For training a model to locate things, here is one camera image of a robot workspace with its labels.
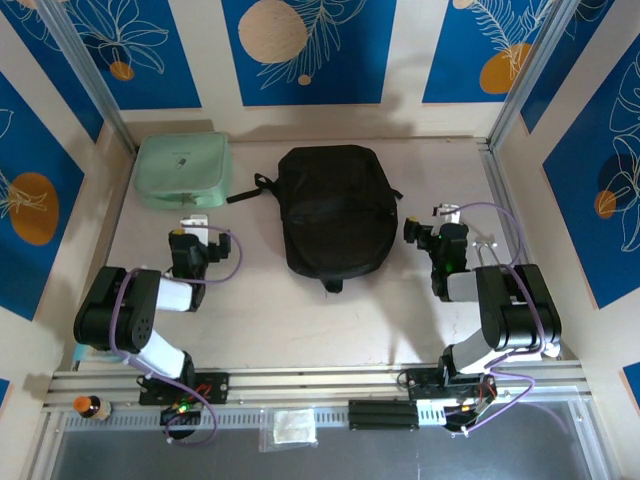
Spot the black fabric backpack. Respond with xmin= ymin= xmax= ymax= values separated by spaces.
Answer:
xmin=227 ymin=143 xmax=405 ymax=294

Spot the small metal hook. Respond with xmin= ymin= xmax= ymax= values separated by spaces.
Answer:
xmin=472 ymin=238 xmax=499 ymax=266

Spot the mint green zip pouch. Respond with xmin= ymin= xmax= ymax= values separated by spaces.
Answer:
xmin=132 ymin=130 xmax=235 ymax=210

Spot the white vented box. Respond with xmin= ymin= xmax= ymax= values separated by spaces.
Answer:
xmin=417 ymin=402 xmax=447 ymax=426

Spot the black ribbed block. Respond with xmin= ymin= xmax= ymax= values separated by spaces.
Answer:
xmin=348 ymin=398 xmax=420 ymax=431

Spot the brown bottle orange cap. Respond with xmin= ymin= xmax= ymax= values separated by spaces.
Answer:
xmin=73 ymin=394 xmax=114 ymax=421

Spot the clear bag with white pad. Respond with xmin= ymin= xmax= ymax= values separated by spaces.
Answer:
xmin=259 ymin=407 xmax=320 ymax=454

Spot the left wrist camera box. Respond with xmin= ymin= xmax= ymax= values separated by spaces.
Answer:
xmin=179 ymin=212 xmax=211 ymax=242

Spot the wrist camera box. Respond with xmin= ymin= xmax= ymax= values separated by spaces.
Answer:
xmin=179 ymin=212 xmax=211 ymax=242
xmin=433 ymin=202 xmax=466 ymax=225

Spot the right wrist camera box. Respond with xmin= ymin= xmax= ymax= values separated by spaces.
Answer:
xmin=433 ymin=202 xmax=466 ymax=225

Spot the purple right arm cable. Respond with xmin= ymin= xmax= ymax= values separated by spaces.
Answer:
xmin=459 ymin=201 xmax=551 ymax=436

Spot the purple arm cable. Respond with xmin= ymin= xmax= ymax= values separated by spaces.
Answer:
xmin=110 ymin=225 xmax=244 ymax=446
xmin=459 ymin=201 xmax=551 ymax=436

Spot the aluminium table edge rail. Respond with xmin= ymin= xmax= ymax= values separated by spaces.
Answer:
xmin=479 ymin=142 xmax=569 ymax=361

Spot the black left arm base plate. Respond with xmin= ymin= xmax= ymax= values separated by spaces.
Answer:
xmin=138 ymin=370 xmax=231 ymax=406

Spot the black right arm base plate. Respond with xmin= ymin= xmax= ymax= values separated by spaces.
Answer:
xmin=405 ymin=368 xmax=496 ymax=401

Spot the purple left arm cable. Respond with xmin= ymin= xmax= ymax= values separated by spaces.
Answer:
xmin=110 ymin=225 xmax=244 ymax=446

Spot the grey slotted cable duct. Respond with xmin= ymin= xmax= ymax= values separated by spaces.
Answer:
xmin=64 ymin=409 xmax=351 ymax=432

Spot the aluminium mounting rail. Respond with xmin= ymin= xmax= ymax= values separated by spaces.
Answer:
xmin=42 ymin=362 xmax=594 ymax=414

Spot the aluminium frame post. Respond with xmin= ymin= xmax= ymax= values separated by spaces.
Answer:
xmin=37 ymin=0 xmax=139 ymax=151
xmin=487 ymin=0 xmax=586 ymax=146

